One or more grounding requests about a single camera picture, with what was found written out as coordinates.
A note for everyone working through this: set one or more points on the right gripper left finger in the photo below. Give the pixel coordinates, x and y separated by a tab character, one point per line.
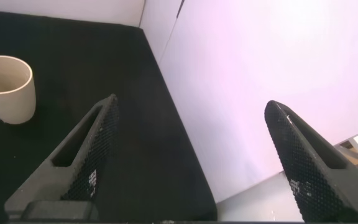
79	174

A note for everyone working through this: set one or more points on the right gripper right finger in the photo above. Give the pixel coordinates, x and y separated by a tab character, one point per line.
309	165

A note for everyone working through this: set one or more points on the beige plastic cup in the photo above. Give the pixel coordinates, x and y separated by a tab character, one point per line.
11	102

